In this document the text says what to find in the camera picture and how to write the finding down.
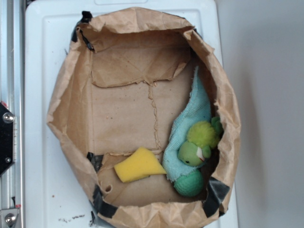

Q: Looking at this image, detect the light blue terry cloth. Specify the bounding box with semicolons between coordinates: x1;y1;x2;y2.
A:
162;66;211;182

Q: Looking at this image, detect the green plush animal toy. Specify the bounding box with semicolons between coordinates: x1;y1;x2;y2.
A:
178;116;224;167

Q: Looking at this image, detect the green rubber ball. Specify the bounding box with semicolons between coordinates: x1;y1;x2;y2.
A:
174;170;204;197

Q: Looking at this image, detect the brown paper bag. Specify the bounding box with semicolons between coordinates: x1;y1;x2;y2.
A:
47;7;241;228

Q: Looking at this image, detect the aluminium frame rail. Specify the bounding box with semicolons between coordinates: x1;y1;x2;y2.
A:
0;0;26;228

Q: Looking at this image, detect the black metal corner bracket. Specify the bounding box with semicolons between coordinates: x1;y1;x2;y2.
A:
0;101;16;177

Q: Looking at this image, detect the yellow sponge piece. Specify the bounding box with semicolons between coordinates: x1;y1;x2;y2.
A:
114;147;167;183

